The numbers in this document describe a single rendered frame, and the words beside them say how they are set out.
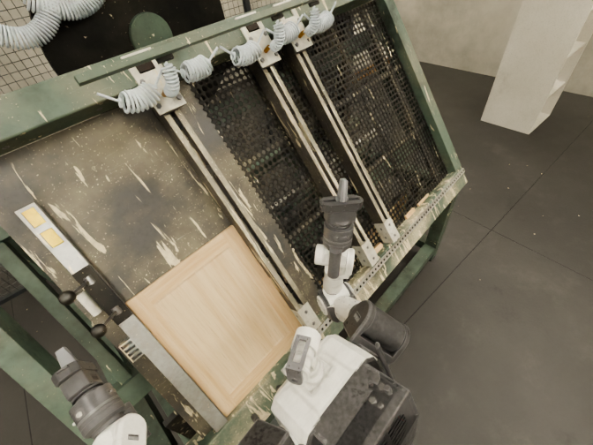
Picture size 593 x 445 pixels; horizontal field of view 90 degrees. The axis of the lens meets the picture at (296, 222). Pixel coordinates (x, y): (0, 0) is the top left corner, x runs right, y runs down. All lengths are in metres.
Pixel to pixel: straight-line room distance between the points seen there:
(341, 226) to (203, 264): 0.54
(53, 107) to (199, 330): 0.81
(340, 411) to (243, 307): 0.59
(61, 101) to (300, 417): 1.03
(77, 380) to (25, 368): 0.27
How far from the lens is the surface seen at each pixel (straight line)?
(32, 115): 1.09
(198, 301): 1.16
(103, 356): 1.24
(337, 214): 0.83
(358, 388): 0.79
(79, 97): 1.10
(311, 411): 0.80
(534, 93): 4.51
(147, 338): 1.14
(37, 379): 1.15
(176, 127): 1.12
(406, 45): 2.05
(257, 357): 1.30
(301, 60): 1.45
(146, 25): 1.61
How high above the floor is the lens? 2.15
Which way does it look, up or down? 46 degrees down
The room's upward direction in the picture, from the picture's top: 9 degrees counter-clockwise
